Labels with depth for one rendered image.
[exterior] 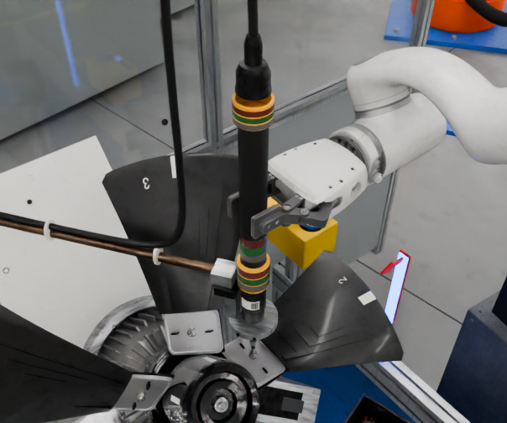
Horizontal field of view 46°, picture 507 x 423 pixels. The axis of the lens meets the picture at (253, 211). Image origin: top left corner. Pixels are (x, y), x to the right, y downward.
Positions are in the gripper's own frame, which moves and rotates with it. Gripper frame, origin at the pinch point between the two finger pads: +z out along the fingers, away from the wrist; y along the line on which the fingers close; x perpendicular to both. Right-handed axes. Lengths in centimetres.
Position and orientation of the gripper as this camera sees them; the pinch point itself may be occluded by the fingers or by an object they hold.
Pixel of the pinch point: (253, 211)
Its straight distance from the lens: 71.6
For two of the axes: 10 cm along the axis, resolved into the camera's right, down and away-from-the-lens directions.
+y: -6.3, -5.3, 5.7
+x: 0.1, -7.4, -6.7
